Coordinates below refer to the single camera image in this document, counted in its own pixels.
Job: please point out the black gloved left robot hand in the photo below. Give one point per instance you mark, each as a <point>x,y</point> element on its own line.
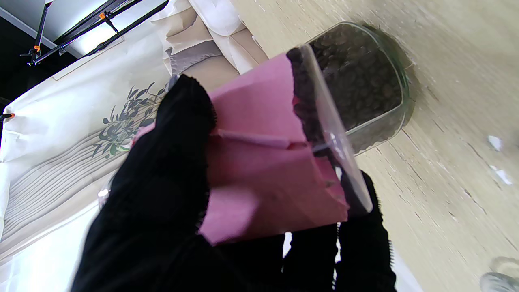
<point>154,211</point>

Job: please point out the clear glass jar lid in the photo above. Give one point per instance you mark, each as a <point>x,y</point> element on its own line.
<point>500,280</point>

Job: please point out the beige pleated curtain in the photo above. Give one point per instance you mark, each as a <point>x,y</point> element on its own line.
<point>44,198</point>

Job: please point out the white sofa cushion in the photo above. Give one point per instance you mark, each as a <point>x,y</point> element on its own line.
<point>217,18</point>

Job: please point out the pink square coffee jar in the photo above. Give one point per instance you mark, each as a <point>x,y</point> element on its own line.
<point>259,174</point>

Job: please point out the glass jar of coffee beans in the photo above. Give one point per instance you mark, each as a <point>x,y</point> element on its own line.
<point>365,89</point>

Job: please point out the tall leafy green plant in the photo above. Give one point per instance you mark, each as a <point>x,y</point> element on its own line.
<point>125,121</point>

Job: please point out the black metal stand rods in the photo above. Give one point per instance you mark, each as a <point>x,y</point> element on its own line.
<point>93,24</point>

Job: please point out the beige sofa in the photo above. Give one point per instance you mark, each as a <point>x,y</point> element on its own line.
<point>219,61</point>

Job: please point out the gray sofa cushion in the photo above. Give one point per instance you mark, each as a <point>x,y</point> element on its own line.
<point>194,56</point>

